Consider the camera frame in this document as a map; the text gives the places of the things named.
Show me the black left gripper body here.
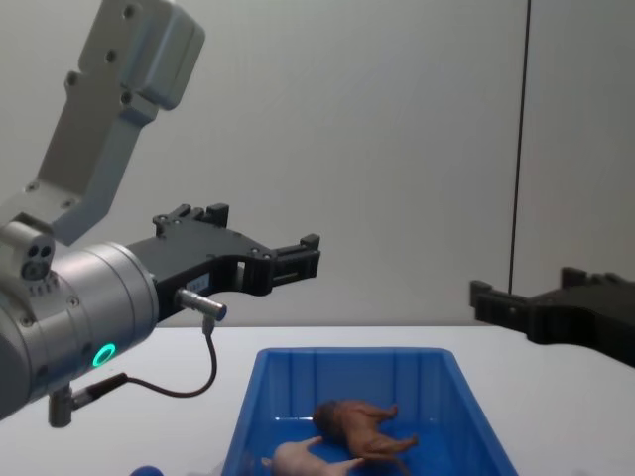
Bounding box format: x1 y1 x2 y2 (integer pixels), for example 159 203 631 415
123 222 274 326

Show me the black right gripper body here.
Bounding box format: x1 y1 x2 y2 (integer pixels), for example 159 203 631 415
526 290 635 369

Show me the blue plastic bin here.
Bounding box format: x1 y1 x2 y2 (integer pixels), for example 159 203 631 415
217 346 520 476

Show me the brown lion toy figure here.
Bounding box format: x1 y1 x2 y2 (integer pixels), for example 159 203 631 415
313 399 421 476

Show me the pink pig toy figure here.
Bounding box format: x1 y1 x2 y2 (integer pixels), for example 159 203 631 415
260 435 366 476

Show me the thin dark cable with silver plug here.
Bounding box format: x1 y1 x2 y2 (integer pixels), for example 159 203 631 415
48 286 230 428

